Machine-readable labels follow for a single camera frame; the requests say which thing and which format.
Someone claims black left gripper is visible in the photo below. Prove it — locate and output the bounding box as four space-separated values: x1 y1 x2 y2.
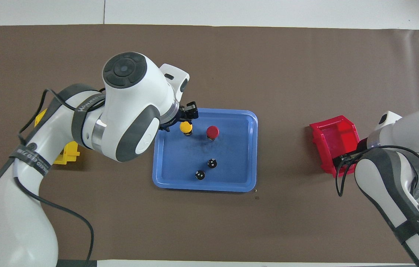
159 101 199 132

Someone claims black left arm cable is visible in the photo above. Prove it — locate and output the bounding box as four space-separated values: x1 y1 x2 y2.
16 88 95 267

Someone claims yellow plastic bin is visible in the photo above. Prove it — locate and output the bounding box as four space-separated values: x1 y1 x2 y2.
34 108 81 165

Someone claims red plastic bin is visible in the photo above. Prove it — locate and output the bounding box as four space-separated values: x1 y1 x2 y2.
309 115 362 178

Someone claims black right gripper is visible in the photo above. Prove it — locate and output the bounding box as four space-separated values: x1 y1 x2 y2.
333 138 370 167

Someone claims blue plastic tray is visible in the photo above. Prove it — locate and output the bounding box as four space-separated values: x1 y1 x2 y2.
152 108 258 192

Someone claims brown table mat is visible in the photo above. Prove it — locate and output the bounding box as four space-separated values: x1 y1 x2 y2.
0 24 419 264

